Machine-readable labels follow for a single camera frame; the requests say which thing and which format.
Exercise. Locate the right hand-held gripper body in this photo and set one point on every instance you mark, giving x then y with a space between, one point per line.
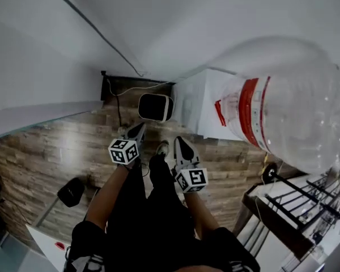
190 171

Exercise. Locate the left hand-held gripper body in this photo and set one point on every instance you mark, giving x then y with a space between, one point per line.
124 151

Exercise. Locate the clear plastic container red label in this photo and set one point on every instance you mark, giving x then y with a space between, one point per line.
294 115

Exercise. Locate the person's left forearm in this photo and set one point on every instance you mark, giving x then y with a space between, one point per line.
107 197

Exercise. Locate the person's right forearm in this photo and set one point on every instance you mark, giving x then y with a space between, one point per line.
199 211

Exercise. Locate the wooden floor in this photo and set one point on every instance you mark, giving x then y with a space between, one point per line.
59 152

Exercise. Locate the person's grey shoe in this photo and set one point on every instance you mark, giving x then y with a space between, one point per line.
162 149

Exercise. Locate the person's black trousers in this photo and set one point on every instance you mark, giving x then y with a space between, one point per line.
153 203

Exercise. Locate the white bin black inside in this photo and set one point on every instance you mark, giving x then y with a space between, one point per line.
154 107

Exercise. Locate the white cabinet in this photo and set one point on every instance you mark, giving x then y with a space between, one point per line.
204 106

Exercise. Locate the black rounded box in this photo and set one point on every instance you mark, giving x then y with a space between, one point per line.
71 192

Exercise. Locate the black wheel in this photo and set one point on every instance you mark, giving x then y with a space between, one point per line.
271 172

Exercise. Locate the person's black shirt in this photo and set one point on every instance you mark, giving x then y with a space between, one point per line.
158 254

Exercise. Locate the brown wooden stand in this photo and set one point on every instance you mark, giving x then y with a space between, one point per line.
275 222

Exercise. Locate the small red object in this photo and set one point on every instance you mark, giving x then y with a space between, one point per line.
59 246

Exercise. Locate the white table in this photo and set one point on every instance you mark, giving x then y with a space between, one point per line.
42 248

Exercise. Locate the grey wall conduit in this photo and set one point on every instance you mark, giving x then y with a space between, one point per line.
102 35

